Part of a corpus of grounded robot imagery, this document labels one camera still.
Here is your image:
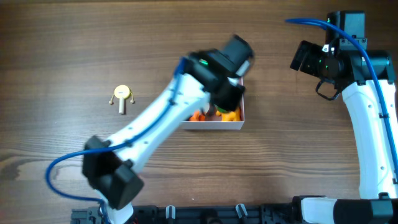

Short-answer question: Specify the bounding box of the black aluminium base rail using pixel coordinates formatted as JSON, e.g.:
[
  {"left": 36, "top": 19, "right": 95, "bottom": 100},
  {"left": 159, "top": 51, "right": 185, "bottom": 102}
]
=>
[{"left": 70, "top": 203, "right": 302, "bottom": 224}]

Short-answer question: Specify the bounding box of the left blue cable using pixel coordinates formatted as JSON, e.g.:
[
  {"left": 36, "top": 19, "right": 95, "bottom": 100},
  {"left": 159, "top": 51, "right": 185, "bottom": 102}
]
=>
[{"left": 45, "top": 57, "right": 187, "bottom": 224}]

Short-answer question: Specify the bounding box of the pink cardboard box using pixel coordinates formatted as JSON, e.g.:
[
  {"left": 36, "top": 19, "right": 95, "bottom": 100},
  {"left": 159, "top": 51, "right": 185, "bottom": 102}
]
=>
[{"left": 176, "top": 75, "right": 244, "bottom": 130}]

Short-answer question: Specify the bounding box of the green patterned ball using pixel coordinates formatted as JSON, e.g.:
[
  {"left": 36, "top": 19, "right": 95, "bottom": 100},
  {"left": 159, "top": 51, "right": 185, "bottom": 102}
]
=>
[{"left": 216, "top": 106, "right": 229, "bottom": 113}]

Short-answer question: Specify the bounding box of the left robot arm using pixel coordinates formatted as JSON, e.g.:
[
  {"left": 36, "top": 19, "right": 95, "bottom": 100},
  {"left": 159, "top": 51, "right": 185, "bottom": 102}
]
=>
[{"left": 82, "top": 35, "right": 254, "bottom": 223}]

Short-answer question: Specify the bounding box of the white plush duck toy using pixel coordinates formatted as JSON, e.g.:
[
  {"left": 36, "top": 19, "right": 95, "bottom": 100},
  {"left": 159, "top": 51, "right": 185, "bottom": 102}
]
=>
[{"left": 188, "top": 110, "right": 206, "bottom": 122}]

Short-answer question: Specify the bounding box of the yellow wooden rattle drum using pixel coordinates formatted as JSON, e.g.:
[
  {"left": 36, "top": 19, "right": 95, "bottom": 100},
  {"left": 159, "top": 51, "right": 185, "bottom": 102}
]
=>
[{"left": 108, "top": 85, "right": 135, "bottom": 114}]

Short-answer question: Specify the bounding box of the orange dinosaur toy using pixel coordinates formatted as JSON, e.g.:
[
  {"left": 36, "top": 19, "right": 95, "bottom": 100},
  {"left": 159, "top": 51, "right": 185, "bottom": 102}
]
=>
[{"left": 216, "top": 108, "right": 241, "bottom": 122}]

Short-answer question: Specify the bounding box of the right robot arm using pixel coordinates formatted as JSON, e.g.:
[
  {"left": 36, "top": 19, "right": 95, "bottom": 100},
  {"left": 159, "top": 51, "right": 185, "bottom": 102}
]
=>
[{"left": 290, "top": 11, "right": 397, "bottom": 223}]

